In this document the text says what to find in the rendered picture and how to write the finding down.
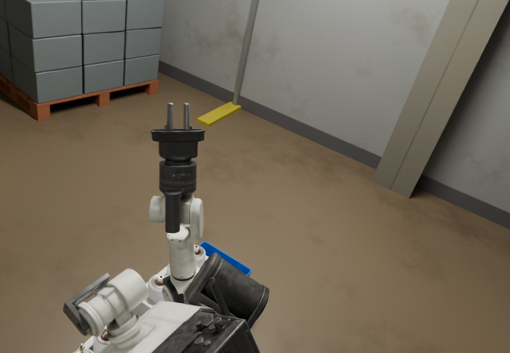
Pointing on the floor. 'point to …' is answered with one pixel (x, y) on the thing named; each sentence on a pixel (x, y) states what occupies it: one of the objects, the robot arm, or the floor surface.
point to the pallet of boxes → (77, 36)
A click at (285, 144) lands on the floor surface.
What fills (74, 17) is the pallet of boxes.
